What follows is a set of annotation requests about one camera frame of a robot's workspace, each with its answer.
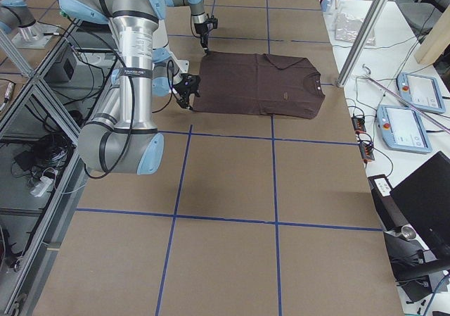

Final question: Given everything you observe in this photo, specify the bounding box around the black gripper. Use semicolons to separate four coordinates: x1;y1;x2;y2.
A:
195;21;210;54
174;73;201;110

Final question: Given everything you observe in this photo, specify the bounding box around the dark brown t-shirt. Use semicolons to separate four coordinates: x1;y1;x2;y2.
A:
193;51;325;119

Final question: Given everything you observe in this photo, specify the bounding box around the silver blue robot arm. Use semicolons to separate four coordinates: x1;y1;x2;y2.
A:
58;0;208;176
165;0;218;54

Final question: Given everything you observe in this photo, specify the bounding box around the clear plastic bag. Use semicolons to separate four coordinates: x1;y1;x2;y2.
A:
333;13;364;42

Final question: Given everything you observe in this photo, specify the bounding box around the orange black connector box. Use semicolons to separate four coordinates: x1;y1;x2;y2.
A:
352;115;367;134

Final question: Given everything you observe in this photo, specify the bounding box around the white reacher grabber tool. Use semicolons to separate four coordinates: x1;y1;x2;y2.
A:
361;64;450;132

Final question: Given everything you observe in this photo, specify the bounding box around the blue teach pendant near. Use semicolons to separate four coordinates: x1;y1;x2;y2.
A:
376;105;432;154

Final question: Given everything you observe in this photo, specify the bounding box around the blue teach pendant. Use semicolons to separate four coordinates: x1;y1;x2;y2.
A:
397;72;446;114
376;105;432;154

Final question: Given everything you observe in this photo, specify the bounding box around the blue teach pendant far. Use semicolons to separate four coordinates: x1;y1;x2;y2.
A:
397;72;446;114

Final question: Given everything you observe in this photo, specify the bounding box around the black laptop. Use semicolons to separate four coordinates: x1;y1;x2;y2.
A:
391;151;449;258

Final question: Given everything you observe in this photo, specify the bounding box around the steel tumbler cup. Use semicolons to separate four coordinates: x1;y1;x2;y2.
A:
399;225;417;241

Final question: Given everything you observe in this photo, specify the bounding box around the aluminium frame post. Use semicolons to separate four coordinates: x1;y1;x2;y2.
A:
337;0;388;87

